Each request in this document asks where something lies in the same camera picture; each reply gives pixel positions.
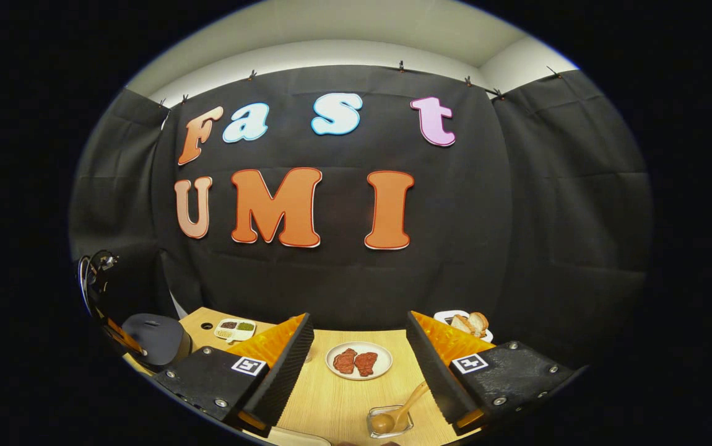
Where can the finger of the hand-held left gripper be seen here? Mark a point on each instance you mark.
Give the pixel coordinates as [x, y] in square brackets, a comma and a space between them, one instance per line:
[122, 337]

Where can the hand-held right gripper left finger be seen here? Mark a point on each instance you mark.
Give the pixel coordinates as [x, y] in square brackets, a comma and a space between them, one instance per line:
[285, 378]

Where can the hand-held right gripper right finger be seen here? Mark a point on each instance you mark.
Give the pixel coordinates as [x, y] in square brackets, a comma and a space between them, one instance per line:
[430, 371]

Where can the dark grey rice cooker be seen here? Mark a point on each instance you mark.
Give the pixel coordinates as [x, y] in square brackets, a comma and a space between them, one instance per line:
[155, 341]

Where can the clear chopstick holder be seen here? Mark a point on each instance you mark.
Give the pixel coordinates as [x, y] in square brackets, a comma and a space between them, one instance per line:
[374, 412]

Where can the wooden spoon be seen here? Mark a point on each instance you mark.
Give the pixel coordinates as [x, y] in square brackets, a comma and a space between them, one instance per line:
[383, 424]

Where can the white round plate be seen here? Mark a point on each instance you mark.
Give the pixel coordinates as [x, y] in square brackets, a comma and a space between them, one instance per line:
[381, 359]

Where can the toast bread slice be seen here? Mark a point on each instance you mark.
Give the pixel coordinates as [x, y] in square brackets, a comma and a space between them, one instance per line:
[478, 322]
[460, 323]

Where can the white toaster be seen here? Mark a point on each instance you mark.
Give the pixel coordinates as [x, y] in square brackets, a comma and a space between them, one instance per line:
[444, 315]

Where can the red meat slice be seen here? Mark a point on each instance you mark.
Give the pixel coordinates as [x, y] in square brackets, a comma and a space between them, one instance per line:
[365, 363]
[345, 360]

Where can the white divided bean dish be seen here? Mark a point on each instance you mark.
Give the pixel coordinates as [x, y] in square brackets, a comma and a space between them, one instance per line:
[235, 334]

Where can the black backdrop cloth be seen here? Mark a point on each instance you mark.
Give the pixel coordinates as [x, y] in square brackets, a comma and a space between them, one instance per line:
[486, 248]

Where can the row of backdrop clips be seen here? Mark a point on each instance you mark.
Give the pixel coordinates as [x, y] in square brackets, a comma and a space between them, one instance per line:
[401, 65]

